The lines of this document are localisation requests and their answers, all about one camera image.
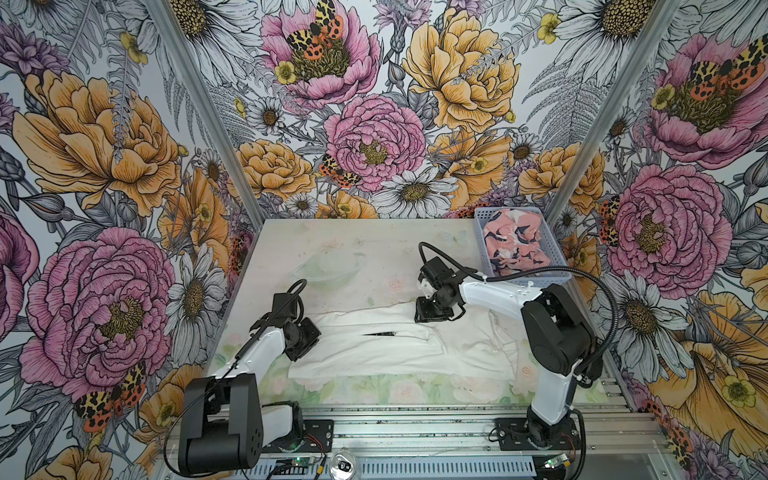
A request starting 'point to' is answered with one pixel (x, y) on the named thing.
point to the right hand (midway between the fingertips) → (423, 326)
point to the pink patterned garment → (514, 242)
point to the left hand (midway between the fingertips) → (317, 348)
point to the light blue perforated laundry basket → (552, 244)
